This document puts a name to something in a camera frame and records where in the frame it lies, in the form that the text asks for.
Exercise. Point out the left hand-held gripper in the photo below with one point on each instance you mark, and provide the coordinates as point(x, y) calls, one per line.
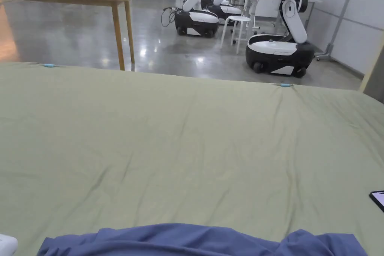
point(6, 244)

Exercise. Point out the light blue sheet clip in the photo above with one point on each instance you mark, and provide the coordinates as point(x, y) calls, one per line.
point(285, 85)
point(48, 65)

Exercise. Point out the blue shirt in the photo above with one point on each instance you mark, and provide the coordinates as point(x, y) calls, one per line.
point(192, 242)

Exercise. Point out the bed with pale green sheet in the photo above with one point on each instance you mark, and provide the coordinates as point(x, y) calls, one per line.
point(180, 148)

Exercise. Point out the white desk with clutter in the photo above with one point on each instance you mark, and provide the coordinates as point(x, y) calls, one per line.
point(255, 1)

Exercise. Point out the black smartphone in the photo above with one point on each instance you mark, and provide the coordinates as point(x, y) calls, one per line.
point(378, 199)

